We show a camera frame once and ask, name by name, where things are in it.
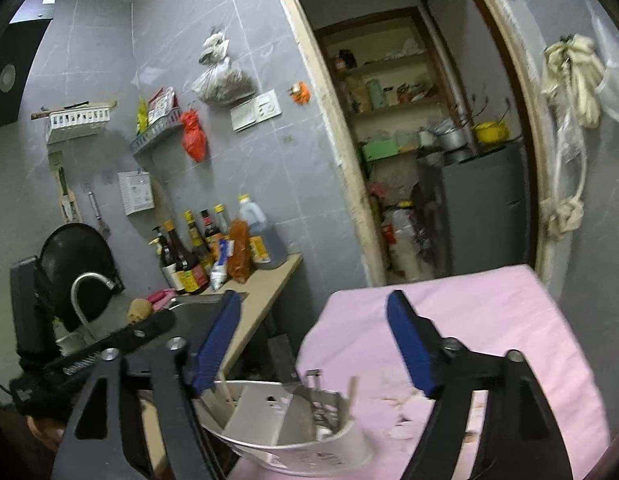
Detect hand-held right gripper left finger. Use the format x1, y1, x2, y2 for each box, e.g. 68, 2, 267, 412
50, 289, 242, 480

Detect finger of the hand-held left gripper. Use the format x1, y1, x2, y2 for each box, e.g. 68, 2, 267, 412
56, 309, 177, 357

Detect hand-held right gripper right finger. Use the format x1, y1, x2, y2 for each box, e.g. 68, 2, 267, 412
386, 289, 574, 480

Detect white utensil holder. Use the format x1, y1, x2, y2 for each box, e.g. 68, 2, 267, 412
197, 377, 373, 478

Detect person's left hand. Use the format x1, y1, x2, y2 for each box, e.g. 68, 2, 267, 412
27, 416, 66, 454

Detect tan sponge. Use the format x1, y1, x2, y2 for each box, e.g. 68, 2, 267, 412
127, 298, 153, 325

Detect steel sink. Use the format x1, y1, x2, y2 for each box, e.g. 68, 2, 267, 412
170, 292, 248, 341

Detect pink rubber glove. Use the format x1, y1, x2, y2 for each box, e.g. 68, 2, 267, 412
148, 287, 178, 308

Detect curved metal faucet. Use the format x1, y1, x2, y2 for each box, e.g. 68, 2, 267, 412
70, 272, 119, 331

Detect dark box under counter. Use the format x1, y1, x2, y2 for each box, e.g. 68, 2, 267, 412
267, 335, 300, 386

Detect dark soy sauce bottle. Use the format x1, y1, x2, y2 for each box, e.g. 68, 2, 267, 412
162, 220, 210, 295

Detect black wok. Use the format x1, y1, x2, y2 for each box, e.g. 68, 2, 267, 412
40, 222, 124, 333

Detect white and blue tube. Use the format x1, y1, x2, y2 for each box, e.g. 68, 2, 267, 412
210, 239, 235, 291

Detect beige kitchen counter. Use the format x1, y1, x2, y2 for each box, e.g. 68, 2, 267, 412
140, 252, 304, 480

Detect pink floral table cloth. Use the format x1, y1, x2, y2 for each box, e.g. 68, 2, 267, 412
230, 262, 613, 480

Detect orange sauce pouch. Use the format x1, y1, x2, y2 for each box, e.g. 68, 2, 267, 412
227, 218, 254, 283

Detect white plastic bag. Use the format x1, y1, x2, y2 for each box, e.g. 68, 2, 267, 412
387, 207, 430, 281

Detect yellow capped sauce bottle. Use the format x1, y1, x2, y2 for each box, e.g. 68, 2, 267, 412
184, 210, 215, 281

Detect large oil jug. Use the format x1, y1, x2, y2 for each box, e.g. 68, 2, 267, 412
238, 194, 288, 270

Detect red capped sauce bottle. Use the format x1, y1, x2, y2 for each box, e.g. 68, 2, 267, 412
200, 209, 223, 246

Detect hanging kitchen knife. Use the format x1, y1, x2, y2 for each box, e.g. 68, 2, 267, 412
57, 165, 83, 223

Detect metal peeler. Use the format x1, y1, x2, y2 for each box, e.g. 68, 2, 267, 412
87, 190, 110, 236

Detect clear yellow capped bottle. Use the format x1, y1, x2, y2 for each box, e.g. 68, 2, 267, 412
214, 203, 233, 236

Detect grey cabinet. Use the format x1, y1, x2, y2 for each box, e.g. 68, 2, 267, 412
429, 142, 533, 276

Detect green box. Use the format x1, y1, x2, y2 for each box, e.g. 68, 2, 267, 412
362, 139, 400, 162

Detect red plastic bag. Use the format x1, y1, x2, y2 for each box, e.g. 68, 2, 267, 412
180, 109, 209, 163

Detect knotted cream rag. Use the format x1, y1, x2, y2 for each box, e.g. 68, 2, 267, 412
539, 197, 585, 238

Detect metal pot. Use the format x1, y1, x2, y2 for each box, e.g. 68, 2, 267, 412
429, 125, 473, 152

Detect red and white packet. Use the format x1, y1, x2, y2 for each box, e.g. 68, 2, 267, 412
147, 86, 179, 121

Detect yellow bowl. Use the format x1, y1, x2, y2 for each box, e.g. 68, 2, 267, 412
473, 121, 510, 143

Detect wooden shelf unit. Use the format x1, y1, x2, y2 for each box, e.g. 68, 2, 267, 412
314, 7, 463, 186

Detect clear bag of dried goods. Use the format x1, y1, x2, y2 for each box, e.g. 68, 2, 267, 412
191, 57, 258, 107

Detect small white hanging bags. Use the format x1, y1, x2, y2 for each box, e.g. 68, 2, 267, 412
198, 30, 230, 66

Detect white wall box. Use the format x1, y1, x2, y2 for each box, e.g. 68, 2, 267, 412
118, 170, 154, 217

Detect grey wall rack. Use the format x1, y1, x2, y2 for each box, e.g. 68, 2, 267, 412
130, 109, 183, 156

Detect white basket wall rack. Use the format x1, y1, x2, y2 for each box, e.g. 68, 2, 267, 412
32, 100, 116, 146

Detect worn cream door frame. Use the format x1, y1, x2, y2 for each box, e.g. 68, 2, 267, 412
264, 0, 565, 286

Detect white wall switch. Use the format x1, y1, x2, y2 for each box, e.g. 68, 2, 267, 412
230, 101, 258, 132

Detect white wall socket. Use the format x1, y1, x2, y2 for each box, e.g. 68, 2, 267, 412
254, 89, 282, 121

